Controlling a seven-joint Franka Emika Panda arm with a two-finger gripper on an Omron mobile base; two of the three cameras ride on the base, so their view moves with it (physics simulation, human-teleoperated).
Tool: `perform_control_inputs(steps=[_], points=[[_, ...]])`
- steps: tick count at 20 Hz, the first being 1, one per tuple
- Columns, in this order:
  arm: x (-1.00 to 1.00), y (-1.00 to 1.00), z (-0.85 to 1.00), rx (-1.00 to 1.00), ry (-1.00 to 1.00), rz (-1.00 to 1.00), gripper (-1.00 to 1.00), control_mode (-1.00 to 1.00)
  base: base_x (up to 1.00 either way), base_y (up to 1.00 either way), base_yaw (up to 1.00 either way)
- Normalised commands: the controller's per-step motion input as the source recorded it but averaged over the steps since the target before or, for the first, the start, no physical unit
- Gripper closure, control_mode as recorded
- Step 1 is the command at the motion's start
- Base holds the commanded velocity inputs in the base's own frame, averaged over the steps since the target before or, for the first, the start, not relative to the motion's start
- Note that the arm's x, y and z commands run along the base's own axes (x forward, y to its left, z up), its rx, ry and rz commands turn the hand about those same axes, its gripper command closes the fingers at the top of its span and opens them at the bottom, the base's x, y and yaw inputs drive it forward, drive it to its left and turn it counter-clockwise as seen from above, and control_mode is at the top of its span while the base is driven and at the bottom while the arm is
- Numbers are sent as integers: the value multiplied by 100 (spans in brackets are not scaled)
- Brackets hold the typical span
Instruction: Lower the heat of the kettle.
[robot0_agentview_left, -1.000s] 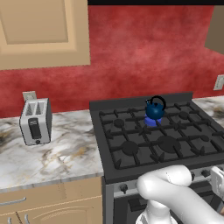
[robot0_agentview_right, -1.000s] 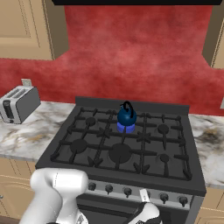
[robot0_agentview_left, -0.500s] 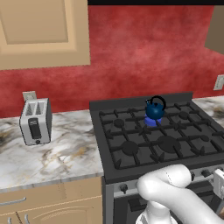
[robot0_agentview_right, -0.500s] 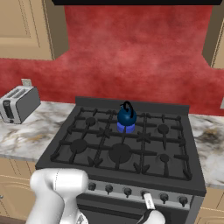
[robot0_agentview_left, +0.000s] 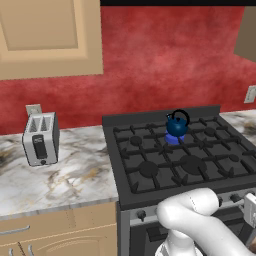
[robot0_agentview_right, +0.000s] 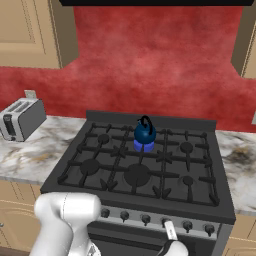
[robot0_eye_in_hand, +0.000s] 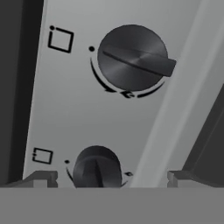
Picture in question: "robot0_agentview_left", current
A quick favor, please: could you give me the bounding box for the silver two-slot toaster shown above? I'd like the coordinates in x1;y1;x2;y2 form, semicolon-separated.
21;111;61;167

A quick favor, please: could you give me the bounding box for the beige wall cupboard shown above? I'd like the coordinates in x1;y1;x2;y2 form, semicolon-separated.
233;5;256;64

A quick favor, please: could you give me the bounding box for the blue kettle with black handle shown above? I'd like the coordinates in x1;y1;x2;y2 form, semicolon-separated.
165;109;191;138

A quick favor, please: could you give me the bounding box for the black gas stove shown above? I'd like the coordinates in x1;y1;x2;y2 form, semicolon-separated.
101;104;256;256

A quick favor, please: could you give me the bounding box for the beige base cupboard door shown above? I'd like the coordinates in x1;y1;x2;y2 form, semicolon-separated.
0;242;23;256
19;223;119;256

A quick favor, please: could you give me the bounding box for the black range hood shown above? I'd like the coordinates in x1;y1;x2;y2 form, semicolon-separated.
99;0;256;7

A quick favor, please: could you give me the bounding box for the beige wall cupboard door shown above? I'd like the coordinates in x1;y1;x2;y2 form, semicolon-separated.
0;0;104;81

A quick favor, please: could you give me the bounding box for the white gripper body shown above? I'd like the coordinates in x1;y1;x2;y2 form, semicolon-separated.
243;192;256;229

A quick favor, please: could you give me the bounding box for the grey wall socket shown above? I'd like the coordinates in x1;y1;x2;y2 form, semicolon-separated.
25;103;43;117
243;85;256;105

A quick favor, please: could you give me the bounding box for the beige drawer front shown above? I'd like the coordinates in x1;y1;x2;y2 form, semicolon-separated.
0;200;118;248

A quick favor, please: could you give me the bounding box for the silver drawer handle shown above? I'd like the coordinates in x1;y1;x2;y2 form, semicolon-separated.
0;225;31;237

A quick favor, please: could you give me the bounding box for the blue burner flame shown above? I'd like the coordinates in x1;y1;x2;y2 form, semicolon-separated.
165;130;189;146

